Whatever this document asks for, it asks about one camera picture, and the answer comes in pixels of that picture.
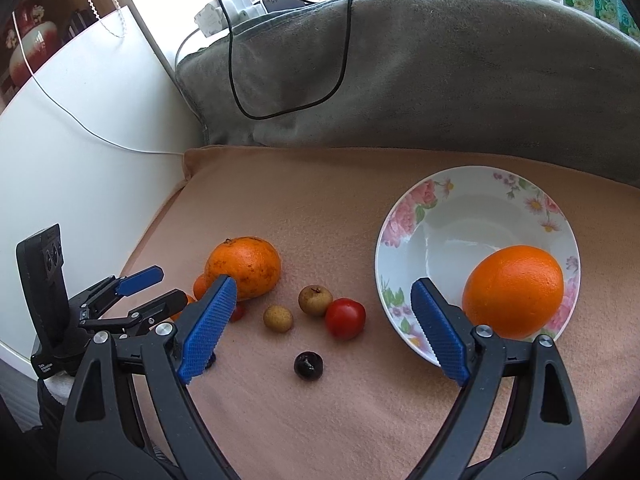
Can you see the white cabinet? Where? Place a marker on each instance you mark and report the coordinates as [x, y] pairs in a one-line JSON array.
[[90, 185]]

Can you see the dark grape left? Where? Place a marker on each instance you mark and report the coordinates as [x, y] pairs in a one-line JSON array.
[[211, 360]]

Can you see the brown longan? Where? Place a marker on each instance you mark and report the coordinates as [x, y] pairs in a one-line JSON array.
[[278, 319], [315, 301]]

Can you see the peach blanket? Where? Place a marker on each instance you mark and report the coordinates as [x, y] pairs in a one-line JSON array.
[[300, 200]]

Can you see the red and white vase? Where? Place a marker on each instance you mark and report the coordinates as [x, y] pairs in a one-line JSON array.
[[35, 45]]

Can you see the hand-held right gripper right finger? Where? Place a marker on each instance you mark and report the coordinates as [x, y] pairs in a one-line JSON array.
[[442, 332]]

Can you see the person's left forearm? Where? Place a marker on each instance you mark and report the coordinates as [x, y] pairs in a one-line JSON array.
[[50, 410]]

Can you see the dark flat device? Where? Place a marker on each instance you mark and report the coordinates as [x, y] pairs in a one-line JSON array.
[[282, 1]]

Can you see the dark books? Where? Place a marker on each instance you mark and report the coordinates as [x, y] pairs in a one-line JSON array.
[[77, 22]]

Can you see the dark grape centre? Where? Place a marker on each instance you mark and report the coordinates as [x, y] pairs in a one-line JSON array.
[[308, 366]]

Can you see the large smooth orange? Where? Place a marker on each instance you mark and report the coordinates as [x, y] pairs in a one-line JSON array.
[[512, 290]]

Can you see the small red tomato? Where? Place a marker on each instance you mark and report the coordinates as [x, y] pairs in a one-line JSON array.
[[237, 312]]

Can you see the striped cloth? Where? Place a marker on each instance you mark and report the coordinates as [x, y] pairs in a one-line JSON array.
[[157, 456]]

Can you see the white power strip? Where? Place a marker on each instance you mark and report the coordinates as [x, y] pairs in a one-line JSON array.
[[242, 7]]

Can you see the small mandarin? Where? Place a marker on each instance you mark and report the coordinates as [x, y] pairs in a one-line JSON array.
[[190, 299], [199, 286]]

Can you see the floral white plate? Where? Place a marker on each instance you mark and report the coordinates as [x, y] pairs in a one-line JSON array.
[[475, 210]]

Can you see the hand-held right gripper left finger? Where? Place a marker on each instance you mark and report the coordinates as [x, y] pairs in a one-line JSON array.
[[207, 332]]

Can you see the dark grape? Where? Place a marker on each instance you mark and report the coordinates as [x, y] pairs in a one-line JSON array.
[[308, 366], [211, 360]]

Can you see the grey blanket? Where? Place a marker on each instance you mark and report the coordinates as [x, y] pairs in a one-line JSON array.
[[450, 85]]

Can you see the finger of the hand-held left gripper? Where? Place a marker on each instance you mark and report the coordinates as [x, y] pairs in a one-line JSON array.
[[142, 279], [160, 306]]

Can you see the spotted orange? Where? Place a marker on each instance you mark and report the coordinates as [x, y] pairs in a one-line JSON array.
[[245, 265]]

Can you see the large red tomato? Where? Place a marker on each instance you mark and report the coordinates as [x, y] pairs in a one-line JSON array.
[[345, 319]]

